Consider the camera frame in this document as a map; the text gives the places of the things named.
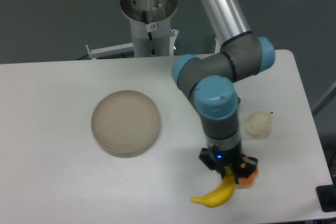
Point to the beige round plate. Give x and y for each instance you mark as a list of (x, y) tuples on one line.
[(126, 123)]

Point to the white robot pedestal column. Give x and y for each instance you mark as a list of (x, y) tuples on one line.
[(150, 24)]

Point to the black device at table edge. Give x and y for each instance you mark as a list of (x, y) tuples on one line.
[(326, 197)]

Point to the white metal upright bracket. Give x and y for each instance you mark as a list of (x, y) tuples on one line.
[(218, 45)]

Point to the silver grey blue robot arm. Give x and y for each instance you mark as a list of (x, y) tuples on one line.
[(208, 83)]

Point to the grey metal table leg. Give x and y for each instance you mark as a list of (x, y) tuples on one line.
[(324, 100)]

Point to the white metal mounting bracket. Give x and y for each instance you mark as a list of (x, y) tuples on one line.
[(110, 52)]

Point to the white toy garlic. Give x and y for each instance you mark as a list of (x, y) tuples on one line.
[(259, 124)]

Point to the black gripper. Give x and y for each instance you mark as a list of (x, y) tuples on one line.
[(215, 157)]

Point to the yellow toy banana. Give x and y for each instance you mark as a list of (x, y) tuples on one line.
[(221, 194)]

